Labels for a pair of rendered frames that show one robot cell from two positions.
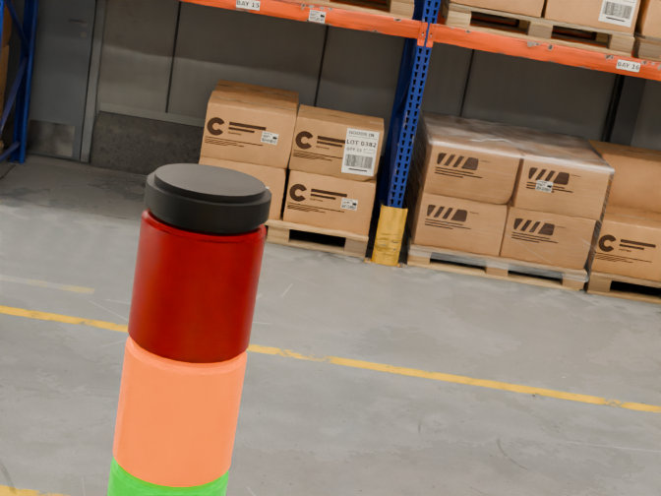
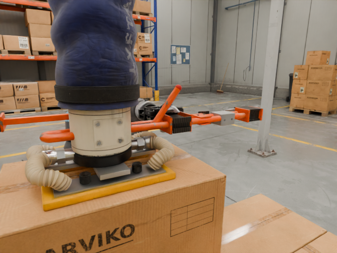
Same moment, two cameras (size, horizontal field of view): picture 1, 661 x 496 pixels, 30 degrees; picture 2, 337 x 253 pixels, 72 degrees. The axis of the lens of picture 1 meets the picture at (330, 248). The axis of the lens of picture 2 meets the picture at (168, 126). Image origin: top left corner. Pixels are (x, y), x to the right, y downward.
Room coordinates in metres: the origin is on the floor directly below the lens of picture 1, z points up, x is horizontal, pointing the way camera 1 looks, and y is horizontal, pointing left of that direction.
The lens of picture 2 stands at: (0.16, -1.32, 1.32)
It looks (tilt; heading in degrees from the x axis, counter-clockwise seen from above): 15 degrees down; 328
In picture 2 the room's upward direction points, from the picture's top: straight up
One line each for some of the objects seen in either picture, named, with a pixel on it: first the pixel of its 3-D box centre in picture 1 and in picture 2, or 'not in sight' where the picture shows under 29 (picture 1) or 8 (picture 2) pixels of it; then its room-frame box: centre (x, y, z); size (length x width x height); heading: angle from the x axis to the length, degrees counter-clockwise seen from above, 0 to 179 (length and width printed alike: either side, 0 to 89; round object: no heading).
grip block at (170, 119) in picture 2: not in sight; (175, 122); (0.81, -1.75, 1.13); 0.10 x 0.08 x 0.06; 177
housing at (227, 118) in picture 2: not in sight; (222, 118); (0.80, -1.97, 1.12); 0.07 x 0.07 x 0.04; 87
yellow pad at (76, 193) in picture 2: not in sight; (112, 176); (0.73, -1.49, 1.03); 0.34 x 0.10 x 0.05; 87
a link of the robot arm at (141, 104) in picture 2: not in sight; (147, 111); (1.03, -1.76, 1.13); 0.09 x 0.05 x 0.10; 87
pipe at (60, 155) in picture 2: not in sight; (103, 151); (0.82, -1.50, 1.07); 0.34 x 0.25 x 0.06; 87
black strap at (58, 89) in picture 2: not in sight; (99, 91); (0.82, -1.50, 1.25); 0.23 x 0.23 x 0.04
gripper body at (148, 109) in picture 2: not in sight; (154, 115); (0.95, -1.75, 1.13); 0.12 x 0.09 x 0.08; 177
